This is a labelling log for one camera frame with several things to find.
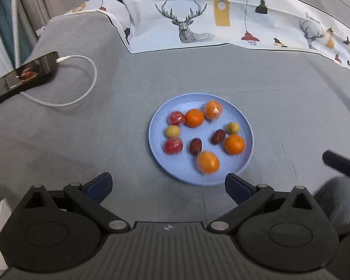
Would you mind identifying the light blue plate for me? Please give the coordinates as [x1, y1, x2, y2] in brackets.
[148, 93, 254, 186]

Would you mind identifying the grey bedsheet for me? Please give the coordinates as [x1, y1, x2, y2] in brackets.
[0, 12, 350, 269]

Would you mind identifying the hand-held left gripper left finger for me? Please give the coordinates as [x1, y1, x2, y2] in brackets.
[13, 172, 131, 234]

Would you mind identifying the black smartphone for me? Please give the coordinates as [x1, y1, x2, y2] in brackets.
[0, 52, 60, 95]

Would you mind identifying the gooseneck phone holder stand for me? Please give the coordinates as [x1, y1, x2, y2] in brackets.
[9, 0, 21, 68]

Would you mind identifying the red fruit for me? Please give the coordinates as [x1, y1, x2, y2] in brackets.
[164, 137, 184, 155]
[168, 111, 186, 127]

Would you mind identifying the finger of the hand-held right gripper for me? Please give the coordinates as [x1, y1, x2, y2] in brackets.
[322, 150, 350, 179]

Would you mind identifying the grey quilt with printed band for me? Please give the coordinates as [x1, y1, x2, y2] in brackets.
[36, 0, 350, 75]

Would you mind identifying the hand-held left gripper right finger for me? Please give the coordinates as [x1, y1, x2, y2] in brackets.
[207, 173, 327, 234]

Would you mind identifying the white charging cable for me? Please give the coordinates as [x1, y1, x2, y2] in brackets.
[20, 55, 97, 107]

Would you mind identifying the orange mandarin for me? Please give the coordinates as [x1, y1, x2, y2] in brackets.
[185, 109, 205, 128]
[224, 134, 246, 156]
[203, 100, 223, 121]
[196, 150, 221, 174]

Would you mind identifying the dark red date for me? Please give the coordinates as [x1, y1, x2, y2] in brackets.
[211, 129, 226, 145]
[189, 138, 203, 156]

